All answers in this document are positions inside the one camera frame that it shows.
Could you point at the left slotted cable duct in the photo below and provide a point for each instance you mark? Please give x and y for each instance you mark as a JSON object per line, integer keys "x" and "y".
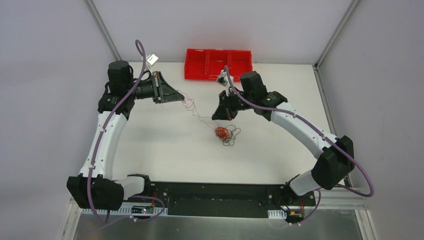
{"x": 139, "y": 210}

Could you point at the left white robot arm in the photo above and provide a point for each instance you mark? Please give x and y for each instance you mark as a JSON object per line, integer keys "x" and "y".
{"x": 94, "y": 187}

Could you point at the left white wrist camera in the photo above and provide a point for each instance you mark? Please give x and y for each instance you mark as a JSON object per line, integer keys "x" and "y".
{"x": 151, "y": 60}

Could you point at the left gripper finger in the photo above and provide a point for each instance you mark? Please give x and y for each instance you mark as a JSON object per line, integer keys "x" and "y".
{"x": 168, "y": 98}
{"x": 167, "y": 92}

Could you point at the right slotted cable duct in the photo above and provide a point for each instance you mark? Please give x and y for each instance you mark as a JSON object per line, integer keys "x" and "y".
{"x": 277, "y": 214}

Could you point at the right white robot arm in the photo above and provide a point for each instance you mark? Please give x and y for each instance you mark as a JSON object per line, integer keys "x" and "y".
{"x": 333, "y": 154}

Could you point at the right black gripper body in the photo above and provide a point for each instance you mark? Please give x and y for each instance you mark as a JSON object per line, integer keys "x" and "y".
{"x": 230, "y": 104}

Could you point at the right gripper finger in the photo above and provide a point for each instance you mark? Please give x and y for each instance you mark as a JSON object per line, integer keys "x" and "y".
{"x": 224, "y": 113}
{"x": 222, "y": 99}

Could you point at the slotted cable duct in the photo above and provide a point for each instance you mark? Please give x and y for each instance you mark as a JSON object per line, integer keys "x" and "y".
{"x": 277, "y": 214}
{"x": 139, "y": 210}

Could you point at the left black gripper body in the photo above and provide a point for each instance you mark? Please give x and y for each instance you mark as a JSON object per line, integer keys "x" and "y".
{"x": 156, "y": 87}

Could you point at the red three-compartment bin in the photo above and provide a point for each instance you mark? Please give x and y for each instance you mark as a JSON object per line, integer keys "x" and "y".
{"x": 206, "y": 64}

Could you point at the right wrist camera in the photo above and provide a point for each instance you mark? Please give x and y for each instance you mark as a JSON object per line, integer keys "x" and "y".
{"x": 225, "y": 81}

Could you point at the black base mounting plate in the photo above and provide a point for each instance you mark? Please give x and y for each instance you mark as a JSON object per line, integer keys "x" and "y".
{"x": 221, "y": 199}

